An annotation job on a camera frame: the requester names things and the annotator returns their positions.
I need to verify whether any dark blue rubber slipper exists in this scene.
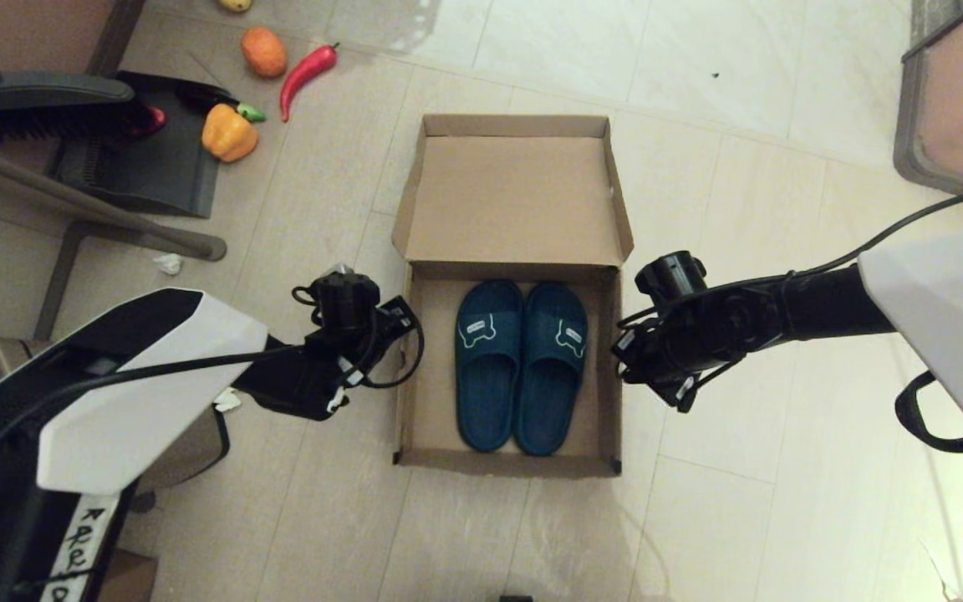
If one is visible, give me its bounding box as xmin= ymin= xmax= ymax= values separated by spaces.
xmin=515 ymin=281 xmax=589 ymax=457
xmin=455 ymin=279 xmax=524 ymax=453

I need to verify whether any brown cardboard shoe box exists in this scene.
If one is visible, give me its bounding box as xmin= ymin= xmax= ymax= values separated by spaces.
xmin=392 ymin=115 xmax=634 ymax=478

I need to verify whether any brown trash bin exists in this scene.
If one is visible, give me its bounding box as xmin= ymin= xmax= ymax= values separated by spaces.
xmin=0 ymin=337 xmax=230 ymax=515

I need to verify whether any orange toy bell pepper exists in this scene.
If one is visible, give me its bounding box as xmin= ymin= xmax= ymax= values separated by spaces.
xmin=201 ymin=105 xmax=260 ymax=165

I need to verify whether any dark toy eggplant green stem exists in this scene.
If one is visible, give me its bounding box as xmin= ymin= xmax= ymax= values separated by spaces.
xmin=176 ymin=84 xmax=268 ymax=125

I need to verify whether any red toy chili pepper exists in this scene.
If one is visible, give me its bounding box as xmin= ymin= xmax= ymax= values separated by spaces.
xmin=279 ymin=45 xmax=339 ymax=125

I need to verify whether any black plastic dustpan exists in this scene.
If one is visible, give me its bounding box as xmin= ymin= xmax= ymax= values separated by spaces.
xmin=55 ymin=74 xmax=240 ymax=220

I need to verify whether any orange toy fruit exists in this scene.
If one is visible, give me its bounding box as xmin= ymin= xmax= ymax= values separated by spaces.
xmin=240 ymin=28 xmax=288 ymax=81

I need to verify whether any plain brown cardboard carton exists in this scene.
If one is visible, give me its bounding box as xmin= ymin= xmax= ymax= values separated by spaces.
xmin=97 ymin=548 xmax=158 ymax=602

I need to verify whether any white handwritten tape label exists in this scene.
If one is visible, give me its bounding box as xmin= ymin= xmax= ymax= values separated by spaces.
xmin=38 ymin=493 xmax=119 ymax=602

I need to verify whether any black broom brush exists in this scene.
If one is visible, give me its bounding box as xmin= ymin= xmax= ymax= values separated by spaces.
xmin=0 ymin=40 xmax=148 ymax=147

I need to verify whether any brown cabinet dark edge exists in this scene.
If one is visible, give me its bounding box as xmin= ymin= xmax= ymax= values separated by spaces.
xmin=0 ymin=0 xmax=148 ymax=80

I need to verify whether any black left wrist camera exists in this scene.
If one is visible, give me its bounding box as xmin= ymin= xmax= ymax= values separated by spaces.
xmin=292 ymin=266 xmax=382 ymax=339

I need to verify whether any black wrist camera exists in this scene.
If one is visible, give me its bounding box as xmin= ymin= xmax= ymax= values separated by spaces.
xmin=634 ymin=251 xmax=708 ymax=306
xmin=292 ymin=266 xmax=382 ymax=339

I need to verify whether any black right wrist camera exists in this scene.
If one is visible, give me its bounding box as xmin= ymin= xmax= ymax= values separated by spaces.
xmin=634 ymin=251 xmax=708 ymax=306

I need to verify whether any thick black right arm hose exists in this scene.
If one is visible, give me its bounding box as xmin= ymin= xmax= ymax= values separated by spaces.
xmin=895 ymin=370 xmax=963 ymax=454

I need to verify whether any brown metal furniture frame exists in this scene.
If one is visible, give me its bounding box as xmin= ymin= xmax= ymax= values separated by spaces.
xmin=0 ymin=130 xmax=228 ymax=339

